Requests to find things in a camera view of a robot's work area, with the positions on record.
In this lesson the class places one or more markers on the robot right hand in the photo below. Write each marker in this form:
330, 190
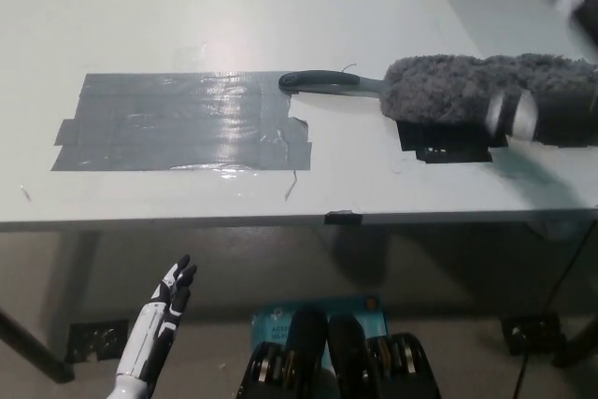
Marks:
518, 114

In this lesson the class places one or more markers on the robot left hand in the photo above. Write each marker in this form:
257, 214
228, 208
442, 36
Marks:
154, 324

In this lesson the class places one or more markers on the grey fluffy duster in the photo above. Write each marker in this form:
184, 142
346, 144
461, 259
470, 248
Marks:
434, 90

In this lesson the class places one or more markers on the black tape marked spot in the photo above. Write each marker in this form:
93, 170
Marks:
444, 146

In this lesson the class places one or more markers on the black table leg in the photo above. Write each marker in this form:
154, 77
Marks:
32, 347

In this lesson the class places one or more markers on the small black tape piece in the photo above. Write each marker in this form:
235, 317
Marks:
342, 218

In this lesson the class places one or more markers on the grey duct tape patch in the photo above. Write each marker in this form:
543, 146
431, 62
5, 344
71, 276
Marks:
187, 128

